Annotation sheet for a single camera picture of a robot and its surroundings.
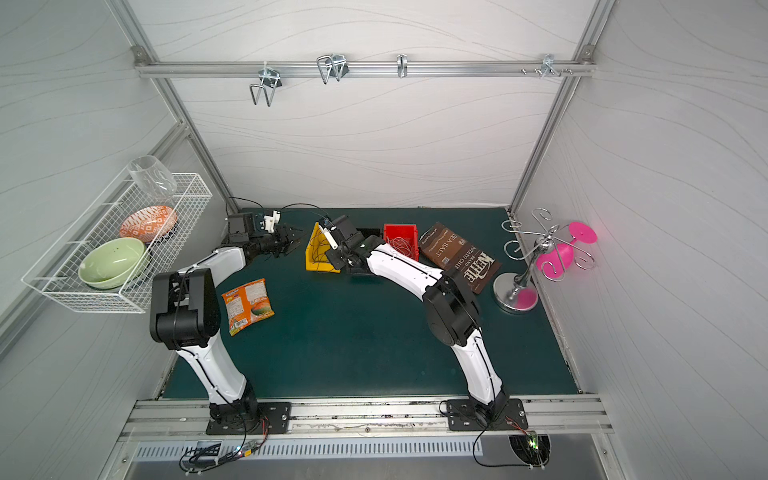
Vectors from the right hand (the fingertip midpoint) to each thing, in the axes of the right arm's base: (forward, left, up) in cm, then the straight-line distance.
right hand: (335, 245), depth 91 cm
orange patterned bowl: (-10, +41, +20) cm, 46 cm away
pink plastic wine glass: (-13, -58, +12) cm, 61 cm away
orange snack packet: (-16, +27, -11) cm, 33 cm away
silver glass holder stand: (-6, -58, -13) cm, 60 cm away
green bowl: (-22, +41, +21) cm, 51 cm away
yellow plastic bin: (+6, +10, -12) cm, 17 cm away
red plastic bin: (+12, -21, -10) cm, 26 cm away
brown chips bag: (+9, -37, -13) cm, 41 cm away
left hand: (+3, +10, +1) cm, 10 cm away
